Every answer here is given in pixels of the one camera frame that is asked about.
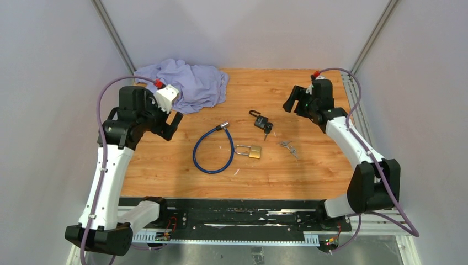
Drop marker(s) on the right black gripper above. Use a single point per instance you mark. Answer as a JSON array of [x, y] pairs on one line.
[[301, 94]]

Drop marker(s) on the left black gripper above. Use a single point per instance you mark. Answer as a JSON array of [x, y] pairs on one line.
[[164, 129]]

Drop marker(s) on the black head key pair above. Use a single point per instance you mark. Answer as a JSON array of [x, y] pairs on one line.
[[267, 129]]

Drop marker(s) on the small black padlock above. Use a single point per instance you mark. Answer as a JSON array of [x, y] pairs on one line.
[[261, 121]]

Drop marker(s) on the blue cable lock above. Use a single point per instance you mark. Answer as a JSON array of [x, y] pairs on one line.
[[214, 167]]

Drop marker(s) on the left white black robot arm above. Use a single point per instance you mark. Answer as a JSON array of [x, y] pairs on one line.
[[99, 228]]

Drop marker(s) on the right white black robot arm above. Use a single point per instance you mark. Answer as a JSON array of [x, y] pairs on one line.
[[375, 183]]

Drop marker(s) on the silver key bunch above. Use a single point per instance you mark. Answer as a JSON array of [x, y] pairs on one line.
[[287, 145]]

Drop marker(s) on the crumpled lavender cloth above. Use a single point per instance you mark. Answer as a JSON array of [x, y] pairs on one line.
[[200, 86]]

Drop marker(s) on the brass padlock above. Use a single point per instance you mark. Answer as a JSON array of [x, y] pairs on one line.
[[253, 151]]

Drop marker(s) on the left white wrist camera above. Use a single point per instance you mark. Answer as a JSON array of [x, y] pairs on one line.
[[165, 95]]

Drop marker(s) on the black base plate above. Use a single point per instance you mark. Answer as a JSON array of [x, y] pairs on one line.
[[243, 222]]

